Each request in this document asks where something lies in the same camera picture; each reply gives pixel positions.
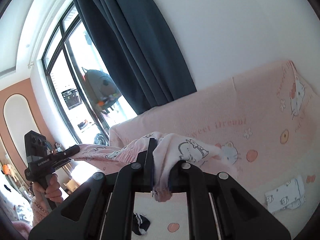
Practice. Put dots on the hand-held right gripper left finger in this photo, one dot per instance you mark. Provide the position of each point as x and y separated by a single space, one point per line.
150 160

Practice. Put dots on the person's left hand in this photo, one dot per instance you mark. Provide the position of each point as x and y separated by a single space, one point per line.
53 190

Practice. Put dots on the white printed folded garment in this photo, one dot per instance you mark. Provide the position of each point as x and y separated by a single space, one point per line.
285 195

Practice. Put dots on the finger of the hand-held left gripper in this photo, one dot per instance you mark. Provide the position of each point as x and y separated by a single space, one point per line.
71 152
61 164

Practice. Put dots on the round black wheel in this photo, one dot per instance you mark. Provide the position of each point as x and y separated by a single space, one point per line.
100 139

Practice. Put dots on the pink cream cat printed blanket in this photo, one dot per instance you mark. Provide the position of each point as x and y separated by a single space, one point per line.
225 120

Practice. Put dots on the person's left forearm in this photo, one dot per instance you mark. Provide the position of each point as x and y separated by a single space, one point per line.
40 212

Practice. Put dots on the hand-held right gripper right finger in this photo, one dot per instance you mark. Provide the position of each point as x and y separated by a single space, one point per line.
186 177

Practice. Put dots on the navy garment with white trim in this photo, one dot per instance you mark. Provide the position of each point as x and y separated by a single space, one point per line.
141 225

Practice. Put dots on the grey backpack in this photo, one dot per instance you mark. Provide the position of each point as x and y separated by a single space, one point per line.
100 85

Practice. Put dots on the black window frame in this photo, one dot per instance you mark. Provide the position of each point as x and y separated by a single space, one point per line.
57 80

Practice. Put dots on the pink printed pants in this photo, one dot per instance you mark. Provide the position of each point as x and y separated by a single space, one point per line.
175 150

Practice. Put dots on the dark teal curtain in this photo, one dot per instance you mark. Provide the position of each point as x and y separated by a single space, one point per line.
130 42

